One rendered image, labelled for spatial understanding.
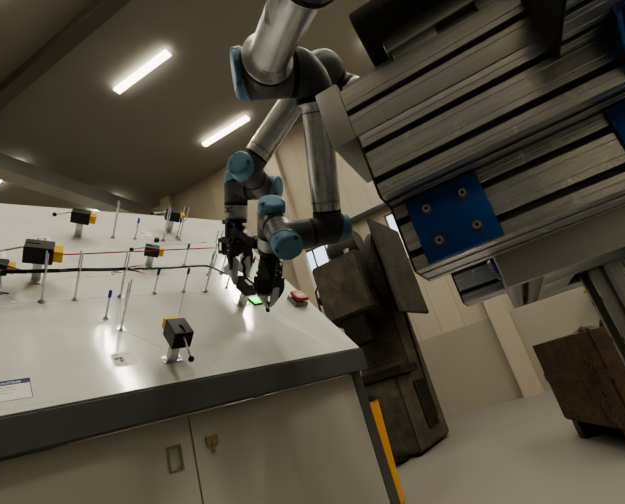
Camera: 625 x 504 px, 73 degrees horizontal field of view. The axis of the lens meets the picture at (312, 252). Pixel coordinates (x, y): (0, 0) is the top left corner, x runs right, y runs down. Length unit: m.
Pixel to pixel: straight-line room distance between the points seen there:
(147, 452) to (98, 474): 0.10
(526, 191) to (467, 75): 0.15
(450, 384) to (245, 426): 6.83
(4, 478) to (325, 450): 0.73
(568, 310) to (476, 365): 1.65
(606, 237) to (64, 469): 0.97
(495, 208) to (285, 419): 0.86
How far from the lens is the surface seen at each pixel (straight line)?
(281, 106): 1.27
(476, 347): 7.75
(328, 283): 5.21
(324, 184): 1.06
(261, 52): 0.94
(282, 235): 1.02
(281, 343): 1.28
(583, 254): 0.61
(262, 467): 1.17
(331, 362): 1.30
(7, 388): 1.03
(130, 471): 1.04
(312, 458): 1.25
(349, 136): 0.56
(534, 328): 7.72
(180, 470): 1.07
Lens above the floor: 0.73
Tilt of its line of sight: 20 degrees up
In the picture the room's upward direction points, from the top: 17 degrees counter-clockwise
